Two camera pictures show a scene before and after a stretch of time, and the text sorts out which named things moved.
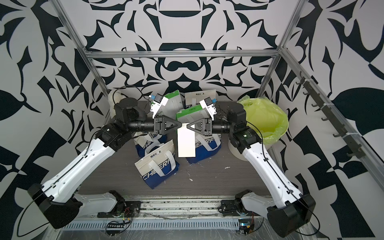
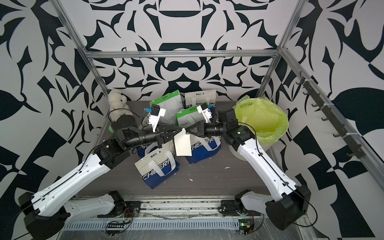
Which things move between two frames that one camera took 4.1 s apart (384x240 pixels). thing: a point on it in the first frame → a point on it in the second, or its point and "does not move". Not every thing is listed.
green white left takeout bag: x=174 y=104 does not move
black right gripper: x=205 y=126 does not move
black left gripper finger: x=166 y=118 → x=173 y=128
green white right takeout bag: x=192 y=115 does not move
